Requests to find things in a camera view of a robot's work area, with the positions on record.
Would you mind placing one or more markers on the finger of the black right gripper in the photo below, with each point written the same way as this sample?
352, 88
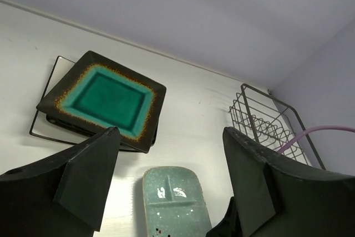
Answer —
230, 225

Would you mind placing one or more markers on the black square plate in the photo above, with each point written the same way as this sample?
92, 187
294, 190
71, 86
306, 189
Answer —
98, 93

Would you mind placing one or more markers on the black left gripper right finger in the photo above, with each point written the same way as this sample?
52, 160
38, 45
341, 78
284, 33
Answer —
278, 196

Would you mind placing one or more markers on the white square plate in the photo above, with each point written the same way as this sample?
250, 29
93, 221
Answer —
42, 128

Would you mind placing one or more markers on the metal wire dish rack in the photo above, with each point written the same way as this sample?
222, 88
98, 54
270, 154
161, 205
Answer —
264, 118

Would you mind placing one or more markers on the pale green glass plate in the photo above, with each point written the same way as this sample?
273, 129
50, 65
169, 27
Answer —
174, 203

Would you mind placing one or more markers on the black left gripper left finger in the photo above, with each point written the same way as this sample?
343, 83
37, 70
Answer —
63, 194

